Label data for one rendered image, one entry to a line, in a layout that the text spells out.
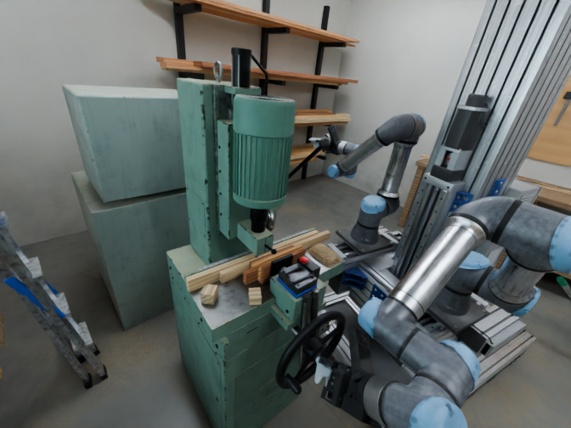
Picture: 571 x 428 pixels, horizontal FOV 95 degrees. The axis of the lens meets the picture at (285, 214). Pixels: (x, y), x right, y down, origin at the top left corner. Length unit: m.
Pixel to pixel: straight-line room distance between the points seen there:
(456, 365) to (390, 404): 0.14
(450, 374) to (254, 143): 0.65
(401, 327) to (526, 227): 0.36
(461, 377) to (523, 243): 0.34
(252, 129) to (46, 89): 2.34
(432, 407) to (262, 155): 0.63
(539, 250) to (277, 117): 0.66
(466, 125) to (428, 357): 0.86
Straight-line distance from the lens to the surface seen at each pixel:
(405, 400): 0.56
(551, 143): 3.76
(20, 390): 2.13
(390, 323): 0.61
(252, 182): 0.77
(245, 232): 0.95
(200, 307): 0.91
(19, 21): 2.90
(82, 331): 1.86
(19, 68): 2.89
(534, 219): 0.78
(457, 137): 1.22
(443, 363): 0.60
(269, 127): 0.72
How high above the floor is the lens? 1.57
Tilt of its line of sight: 28 degrees down
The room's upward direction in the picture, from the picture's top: 6 degrees clockwise
